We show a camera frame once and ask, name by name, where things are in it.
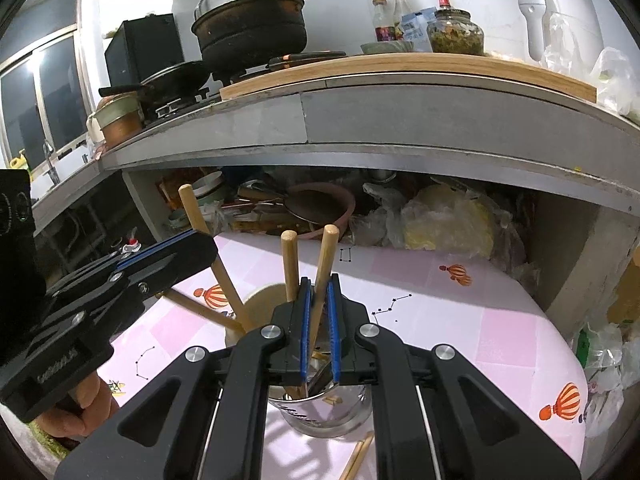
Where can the pink patterned tablecloth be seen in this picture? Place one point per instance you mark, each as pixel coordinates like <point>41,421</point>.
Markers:
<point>426,298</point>

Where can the wooden chopstick six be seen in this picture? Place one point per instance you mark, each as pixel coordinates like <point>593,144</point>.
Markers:
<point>349,469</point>

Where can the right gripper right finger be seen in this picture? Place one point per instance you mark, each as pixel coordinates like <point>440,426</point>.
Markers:
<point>435,415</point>

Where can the black cooking pot with lid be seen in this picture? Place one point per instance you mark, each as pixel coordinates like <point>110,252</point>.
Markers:
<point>236,35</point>

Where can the ceramic jar on counter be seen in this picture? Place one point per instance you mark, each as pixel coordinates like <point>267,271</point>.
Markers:
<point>116,120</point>

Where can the sauce bottle yellow cap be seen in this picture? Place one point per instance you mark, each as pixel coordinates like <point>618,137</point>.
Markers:
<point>401,9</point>

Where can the yellow plastic bag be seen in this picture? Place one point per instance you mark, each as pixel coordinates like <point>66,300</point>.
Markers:
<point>443,219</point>

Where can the wooden chopstick two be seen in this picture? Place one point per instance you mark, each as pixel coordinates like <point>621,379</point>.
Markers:
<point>289,248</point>

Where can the white kitchen appliance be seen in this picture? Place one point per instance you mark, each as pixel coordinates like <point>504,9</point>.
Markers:
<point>579,15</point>

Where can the sauce bottle red label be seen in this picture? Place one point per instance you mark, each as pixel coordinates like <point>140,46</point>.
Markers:
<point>383,25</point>

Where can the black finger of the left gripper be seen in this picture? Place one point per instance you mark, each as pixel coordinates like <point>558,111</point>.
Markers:
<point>166,263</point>

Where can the black box appliance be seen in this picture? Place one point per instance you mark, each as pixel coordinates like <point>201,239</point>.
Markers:
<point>142,47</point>

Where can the wooden chopstick one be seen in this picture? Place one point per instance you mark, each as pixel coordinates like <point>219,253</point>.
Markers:
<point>197,222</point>

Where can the steel utensil holder cup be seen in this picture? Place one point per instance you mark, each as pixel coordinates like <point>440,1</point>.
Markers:
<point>333,413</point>

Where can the glass jar of pickles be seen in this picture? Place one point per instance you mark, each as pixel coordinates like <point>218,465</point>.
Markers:
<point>453,31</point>

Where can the wooden cutting board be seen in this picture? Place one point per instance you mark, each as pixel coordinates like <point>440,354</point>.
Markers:
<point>416,63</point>

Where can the black frying pan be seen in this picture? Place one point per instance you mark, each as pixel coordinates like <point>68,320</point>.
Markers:
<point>174,82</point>

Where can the person's left hand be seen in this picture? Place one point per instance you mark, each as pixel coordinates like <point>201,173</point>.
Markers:
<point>97,405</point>

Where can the kitchen window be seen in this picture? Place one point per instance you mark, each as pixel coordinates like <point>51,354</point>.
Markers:
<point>45,98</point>

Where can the brown clay basin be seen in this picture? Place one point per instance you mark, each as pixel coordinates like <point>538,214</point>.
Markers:
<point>320,203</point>

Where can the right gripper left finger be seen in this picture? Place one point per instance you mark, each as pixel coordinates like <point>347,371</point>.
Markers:
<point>203,416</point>

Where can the grey kitchen counter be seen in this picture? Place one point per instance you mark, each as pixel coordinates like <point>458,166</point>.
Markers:
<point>462,126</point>

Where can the white rice paddle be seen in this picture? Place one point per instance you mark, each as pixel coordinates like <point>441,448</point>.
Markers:
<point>262,302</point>

